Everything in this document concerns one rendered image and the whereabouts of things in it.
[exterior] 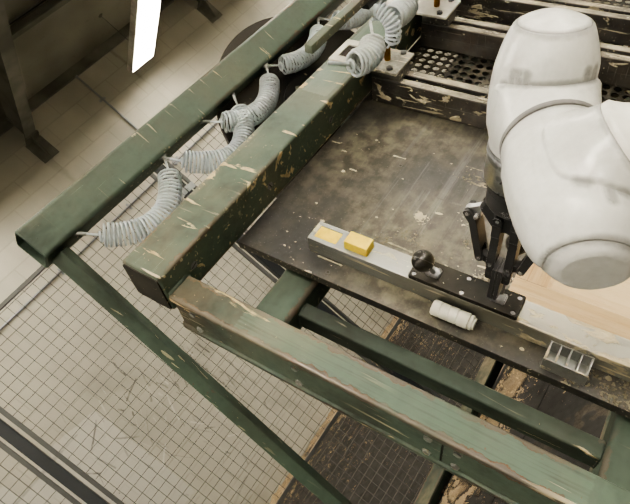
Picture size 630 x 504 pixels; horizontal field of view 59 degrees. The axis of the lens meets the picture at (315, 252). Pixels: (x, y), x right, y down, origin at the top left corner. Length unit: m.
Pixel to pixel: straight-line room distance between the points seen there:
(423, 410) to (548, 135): 0.49
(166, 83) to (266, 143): 5.25
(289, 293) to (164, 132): 0.73
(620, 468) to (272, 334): 0.58
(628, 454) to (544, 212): 0.59
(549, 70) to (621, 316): 0.58
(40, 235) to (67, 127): 4.68
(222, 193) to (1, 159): 4.99
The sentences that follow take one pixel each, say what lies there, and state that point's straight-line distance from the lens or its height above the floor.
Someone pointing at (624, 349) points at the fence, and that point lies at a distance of 1.02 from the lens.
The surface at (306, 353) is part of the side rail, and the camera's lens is 0.94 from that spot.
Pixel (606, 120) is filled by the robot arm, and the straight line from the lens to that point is 0.52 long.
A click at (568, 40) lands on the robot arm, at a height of 1.66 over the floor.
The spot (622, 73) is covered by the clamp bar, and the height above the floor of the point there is 1.35.
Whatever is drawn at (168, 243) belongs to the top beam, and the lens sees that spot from 1.09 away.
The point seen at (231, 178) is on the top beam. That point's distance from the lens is 1.18.
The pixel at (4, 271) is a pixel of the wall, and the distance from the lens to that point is 5.72.
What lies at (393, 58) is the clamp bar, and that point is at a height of 1.79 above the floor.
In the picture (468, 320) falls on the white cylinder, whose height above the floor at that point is 1.39.
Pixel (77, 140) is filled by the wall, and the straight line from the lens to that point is 6.10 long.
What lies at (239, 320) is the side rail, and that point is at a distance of 1.00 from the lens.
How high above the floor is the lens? 1.75
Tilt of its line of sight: 6 degrees down
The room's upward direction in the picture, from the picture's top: 49 degrees counter-clockwise
